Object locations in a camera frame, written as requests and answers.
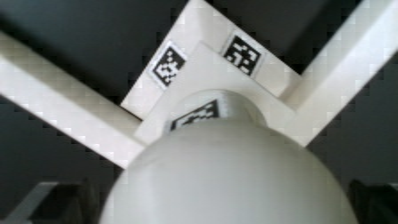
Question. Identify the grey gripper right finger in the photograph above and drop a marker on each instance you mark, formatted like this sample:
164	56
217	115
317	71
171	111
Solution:
373	200

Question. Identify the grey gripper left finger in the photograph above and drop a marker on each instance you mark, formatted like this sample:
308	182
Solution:
20	214

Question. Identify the white lamp bulb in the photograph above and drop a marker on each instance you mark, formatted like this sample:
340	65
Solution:
224	173

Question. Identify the white lamp base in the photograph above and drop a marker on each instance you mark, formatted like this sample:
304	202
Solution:
210	58

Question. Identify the white L-shaped fence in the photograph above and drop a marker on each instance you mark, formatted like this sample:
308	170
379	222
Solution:
100	124

